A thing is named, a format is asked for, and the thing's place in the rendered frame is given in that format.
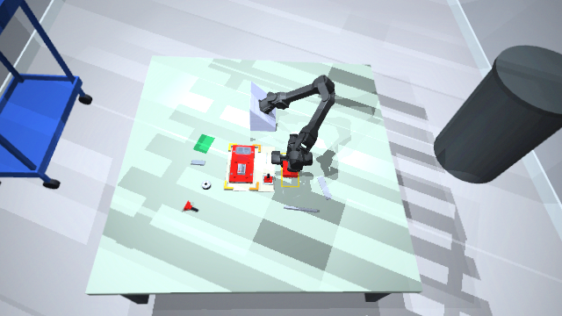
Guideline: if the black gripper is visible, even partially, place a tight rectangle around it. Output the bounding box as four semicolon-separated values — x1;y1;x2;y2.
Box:
271;150;313;167

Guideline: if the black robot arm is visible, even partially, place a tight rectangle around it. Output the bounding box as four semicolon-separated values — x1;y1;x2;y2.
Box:
258;75;335;173

